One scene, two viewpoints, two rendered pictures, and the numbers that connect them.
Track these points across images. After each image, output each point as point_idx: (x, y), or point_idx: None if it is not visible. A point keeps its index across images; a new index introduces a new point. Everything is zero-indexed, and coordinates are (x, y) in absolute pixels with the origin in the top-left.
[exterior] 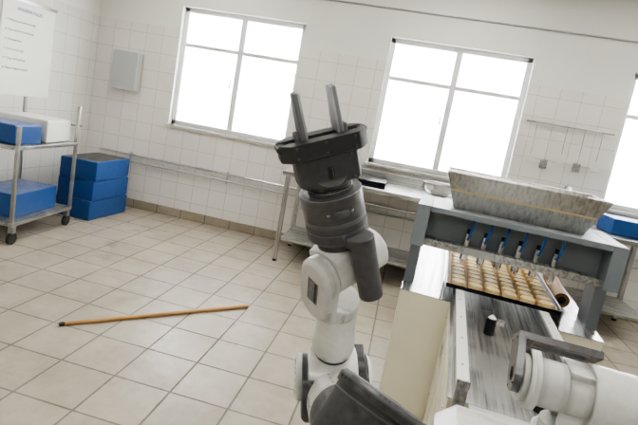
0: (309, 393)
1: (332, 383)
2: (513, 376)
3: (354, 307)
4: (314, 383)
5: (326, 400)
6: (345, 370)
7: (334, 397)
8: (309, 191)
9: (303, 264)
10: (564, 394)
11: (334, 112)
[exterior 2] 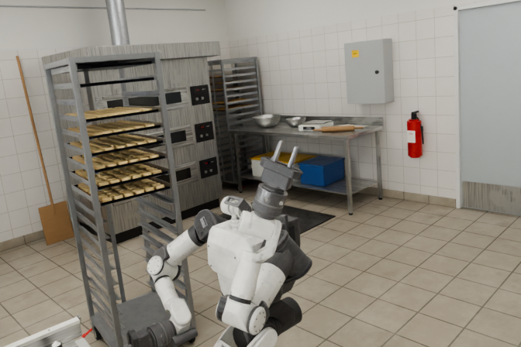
0: (267, 300)
1: (272, 266)
2: (250, 209)
3: (249, 251)
4: (263, 296)
5: (291, 245)
6: (284, 235)
7: (291, 240)
8: (283, 190)
9: (281, 228)
10: None
11: (280, 152)
